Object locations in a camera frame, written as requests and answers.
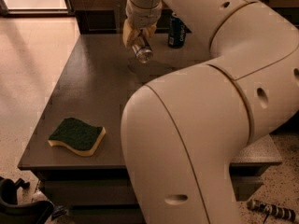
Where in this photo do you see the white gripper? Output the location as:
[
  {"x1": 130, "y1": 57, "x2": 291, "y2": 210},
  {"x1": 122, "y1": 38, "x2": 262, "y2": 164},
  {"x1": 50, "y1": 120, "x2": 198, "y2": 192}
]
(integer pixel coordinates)
[{"x1": 122, "y1": 0, "x2": 163, "y2": 49}]

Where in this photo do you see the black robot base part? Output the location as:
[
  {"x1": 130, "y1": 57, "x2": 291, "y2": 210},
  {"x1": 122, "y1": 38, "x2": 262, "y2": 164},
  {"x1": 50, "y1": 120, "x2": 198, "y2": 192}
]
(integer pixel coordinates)
[{"x1": 0, "y1": 175, "x2": 70, "y2": 224}]

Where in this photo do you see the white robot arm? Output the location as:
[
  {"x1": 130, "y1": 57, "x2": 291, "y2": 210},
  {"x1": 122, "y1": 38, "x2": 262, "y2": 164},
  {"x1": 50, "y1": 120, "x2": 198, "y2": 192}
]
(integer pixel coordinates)
[{"x1": 121, "y1": 0, "x2": 299, "y2": 224}]

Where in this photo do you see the blue pepsi can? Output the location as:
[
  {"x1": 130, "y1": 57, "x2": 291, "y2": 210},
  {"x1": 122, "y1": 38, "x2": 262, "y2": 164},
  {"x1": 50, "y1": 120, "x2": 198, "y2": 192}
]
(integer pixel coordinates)
[{"x1": 168, "y1": 12, "x2": 186, "y2": 49}]

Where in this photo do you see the grey drawer cabinet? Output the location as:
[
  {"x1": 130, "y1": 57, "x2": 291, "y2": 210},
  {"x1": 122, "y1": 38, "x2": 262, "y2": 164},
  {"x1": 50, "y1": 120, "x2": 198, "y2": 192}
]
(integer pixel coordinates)
[{"x1": 17, "y1": 32, "x2": 283, "y2": 224}]

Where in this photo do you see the green yellow sponge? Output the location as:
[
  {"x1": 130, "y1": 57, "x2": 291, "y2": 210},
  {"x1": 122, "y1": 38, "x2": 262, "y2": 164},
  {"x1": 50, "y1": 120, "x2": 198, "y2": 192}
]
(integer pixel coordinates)
[{"x1": 48, "y1": 118, "x2": 106, "y2": 157}]

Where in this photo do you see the black white striped handle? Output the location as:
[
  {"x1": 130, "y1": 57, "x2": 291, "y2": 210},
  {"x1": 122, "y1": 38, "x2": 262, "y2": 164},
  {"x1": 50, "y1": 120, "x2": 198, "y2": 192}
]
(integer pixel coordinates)
[{"x1": 247, "y1": 199, "x2": 299, "y2": 224}]

